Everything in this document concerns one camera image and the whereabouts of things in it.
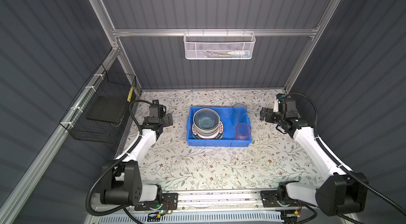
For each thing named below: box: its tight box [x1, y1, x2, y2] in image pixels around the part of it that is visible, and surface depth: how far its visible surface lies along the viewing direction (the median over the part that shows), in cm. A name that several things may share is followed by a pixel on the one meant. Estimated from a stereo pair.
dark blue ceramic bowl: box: [193, 107, 221, 130], surface depth 93 cm
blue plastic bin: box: [186, 106, 253, 147], surface depth 95 cm
